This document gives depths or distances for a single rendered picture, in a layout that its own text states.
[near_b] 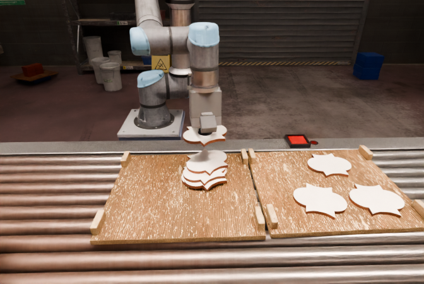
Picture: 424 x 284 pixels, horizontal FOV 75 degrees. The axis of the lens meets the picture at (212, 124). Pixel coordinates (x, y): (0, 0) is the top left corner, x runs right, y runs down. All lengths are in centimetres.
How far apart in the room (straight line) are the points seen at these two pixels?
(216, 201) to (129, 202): 24
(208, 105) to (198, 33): 19
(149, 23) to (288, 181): 60
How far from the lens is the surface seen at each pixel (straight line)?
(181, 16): 114
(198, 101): 74
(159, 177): 86
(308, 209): 77
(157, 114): 125
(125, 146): 108
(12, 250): 85
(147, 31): 78
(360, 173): 98
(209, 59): 70
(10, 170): 113
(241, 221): 72
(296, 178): 88
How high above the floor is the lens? 146
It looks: 27 degrees down
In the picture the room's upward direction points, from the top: straight up
